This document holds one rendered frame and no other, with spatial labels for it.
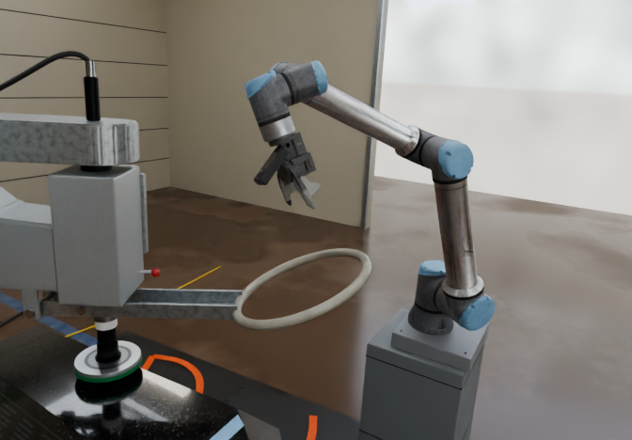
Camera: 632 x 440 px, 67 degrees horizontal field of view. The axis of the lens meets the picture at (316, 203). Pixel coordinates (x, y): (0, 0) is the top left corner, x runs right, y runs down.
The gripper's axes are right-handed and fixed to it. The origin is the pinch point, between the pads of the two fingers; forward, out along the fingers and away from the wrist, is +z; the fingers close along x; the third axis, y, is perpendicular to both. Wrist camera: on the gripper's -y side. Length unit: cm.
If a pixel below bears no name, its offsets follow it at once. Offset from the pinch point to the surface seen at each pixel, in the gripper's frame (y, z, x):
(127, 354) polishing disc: -56, 35, 58
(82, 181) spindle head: -46, -27, 37
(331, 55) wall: 300, -54, 428
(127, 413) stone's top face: -63, 43, 36
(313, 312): -7.1, 29.4, 0.5
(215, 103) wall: 191, -50, 609
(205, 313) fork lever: -30, 26, 34
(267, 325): -18.8, 29.5, 8.9
